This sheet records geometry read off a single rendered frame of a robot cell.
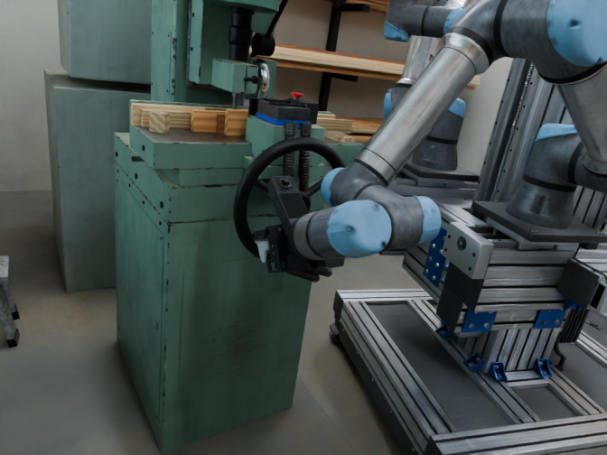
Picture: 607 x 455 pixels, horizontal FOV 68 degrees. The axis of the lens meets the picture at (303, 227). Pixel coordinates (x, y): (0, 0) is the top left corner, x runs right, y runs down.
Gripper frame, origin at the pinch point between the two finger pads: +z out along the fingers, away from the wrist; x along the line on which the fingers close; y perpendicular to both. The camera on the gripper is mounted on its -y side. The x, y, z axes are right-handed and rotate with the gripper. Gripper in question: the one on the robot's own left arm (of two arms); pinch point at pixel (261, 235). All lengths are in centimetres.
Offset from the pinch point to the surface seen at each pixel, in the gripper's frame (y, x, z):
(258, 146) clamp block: -20.8, 8.0, 12.0
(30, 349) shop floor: 26, -47, 110
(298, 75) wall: -135, 157, 232
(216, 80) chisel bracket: -43, 6, 29
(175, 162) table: -18.9, -10.6, 15.9
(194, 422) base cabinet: 49, -6, 53
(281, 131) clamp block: -22.2, 10.4, 4.6
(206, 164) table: -18.2, -3.5, 16.8
